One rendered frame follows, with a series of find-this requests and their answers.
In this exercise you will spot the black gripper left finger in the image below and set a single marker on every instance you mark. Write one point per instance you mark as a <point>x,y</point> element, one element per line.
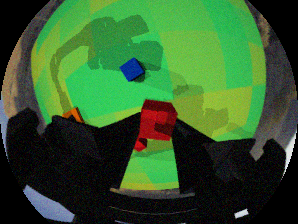
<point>111,146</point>

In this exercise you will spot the small blue cube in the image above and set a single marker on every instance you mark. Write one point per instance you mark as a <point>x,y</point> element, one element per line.
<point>132,69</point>

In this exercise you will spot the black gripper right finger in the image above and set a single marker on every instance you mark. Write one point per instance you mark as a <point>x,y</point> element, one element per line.
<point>198,156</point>

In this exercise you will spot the red cube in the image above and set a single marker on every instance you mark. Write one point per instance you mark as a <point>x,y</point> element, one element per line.
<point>141,144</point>
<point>157,120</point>

